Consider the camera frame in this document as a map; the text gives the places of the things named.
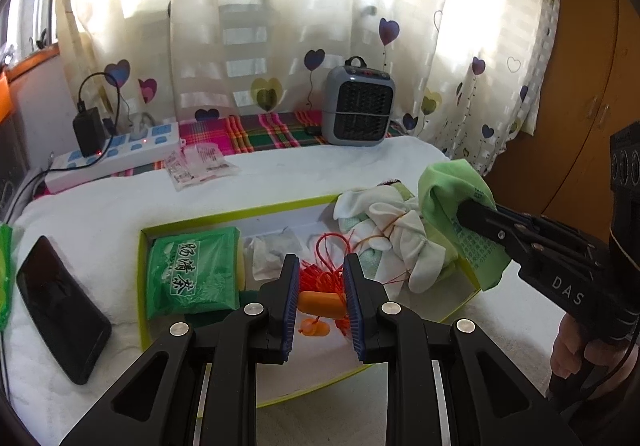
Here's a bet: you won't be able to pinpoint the black charger adapter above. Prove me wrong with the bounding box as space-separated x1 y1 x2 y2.
73 107 110 157

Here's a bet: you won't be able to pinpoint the small clear sachets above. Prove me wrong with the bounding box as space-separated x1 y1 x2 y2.
165 143 242 191

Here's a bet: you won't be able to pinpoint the black smartphone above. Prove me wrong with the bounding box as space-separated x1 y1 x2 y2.
16 235 113 386

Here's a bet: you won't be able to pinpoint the grey space heater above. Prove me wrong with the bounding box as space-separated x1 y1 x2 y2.
320 56 397 147

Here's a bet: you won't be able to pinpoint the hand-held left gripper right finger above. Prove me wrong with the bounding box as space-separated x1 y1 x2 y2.
342 253 583 446

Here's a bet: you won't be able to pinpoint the person's right forearm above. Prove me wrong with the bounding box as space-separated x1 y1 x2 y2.
595 356 640 432

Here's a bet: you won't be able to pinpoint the person's right hand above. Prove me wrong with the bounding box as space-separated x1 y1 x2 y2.
550 313 640 377

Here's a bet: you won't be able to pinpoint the wooden cabinet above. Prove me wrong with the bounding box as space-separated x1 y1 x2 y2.
487 0 640 237

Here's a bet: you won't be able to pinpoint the black charger cable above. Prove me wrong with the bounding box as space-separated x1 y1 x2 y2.
5 72 122 221

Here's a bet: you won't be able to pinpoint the heart print curtain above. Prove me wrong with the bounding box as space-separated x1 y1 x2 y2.
52 0 563 177

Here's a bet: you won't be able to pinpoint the white sock bundle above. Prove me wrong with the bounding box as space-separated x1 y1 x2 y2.
367 205 447 293
332 186 418 284

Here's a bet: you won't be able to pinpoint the orange corded earplugs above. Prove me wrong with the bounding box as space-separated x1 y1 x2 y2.
297 291 347 338

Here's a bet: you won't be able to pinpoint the white blue power strip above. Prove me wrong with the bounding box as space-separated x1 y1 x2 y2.
44 122 187 194

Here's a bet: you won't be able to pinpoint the light green cloth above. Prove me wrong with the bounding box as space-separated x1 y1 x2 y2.
416 160 512 291

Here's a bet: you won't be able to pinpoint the green tea packet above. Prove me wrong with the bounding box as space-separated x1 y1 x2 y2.
146 226 242 319

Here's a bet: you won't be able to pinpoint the red string bundle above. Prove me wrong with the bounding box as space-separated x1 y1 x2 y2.
299 232 381 342

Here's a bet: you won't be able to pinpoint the plaid cloth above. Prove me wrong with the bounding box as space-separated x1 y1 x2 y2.
32 110 408 199

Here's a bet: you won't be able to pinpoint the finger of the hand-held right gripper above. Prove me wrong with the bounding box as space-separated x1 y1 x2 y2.
457 198 591 267
495 206 608 259

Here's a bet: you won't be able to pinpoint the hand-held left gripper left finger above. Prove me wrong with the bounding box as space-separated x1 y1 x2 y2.
60 253 301 446

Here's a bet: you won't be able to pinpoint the white wrapper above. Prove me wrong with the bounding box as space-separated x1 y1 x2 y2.
244 226 301 283

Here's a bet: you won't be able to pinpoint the green tissue packet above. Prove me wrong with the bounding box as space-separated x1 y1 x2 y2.
0 222 13 331

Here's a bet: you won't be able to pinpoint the lime green box tray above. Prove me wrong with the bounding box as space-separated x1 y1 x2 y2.
137 193 483 409

